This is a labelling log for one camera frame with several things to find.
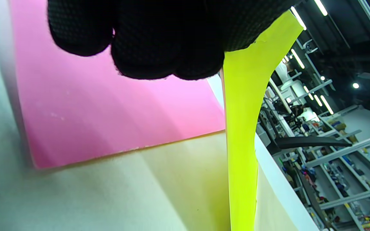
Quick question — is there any pink paper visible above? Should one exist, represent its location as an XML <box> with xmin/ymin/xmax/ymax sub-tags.
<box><xmin>9</xmin><ymin>0</ymin><xmax>226</xmax><ymax>170</ymax></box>

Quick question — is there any brown A4 envelope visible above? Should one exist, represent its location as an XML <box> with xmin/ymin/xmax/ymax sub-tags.
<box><xmin>134</xmin><ymin>132</ymin><xmax>304</xmax><ymax>231</ymax></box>

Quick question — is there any yellow paper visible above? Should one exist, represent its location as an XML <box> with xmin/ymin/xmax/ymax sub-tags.
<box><xmin>220</xmin><ymin>10</ymin><xmax>304</xmax><ymax>231</ymax></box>

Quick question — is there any person's left hand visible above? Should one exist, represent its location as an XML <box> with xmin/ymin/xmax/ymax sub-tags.
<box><xmin>47</xmin><ymin>0</ymin><xmax>301</xmax><ymax>81</ymax></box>

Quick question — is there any metal shelf rack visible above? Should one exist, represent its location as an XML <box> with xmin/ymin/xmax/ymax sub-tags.
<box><xmin>297</xmin><ymin>106</ymin><xmax>370</xmax><ymax>231</ymax></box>

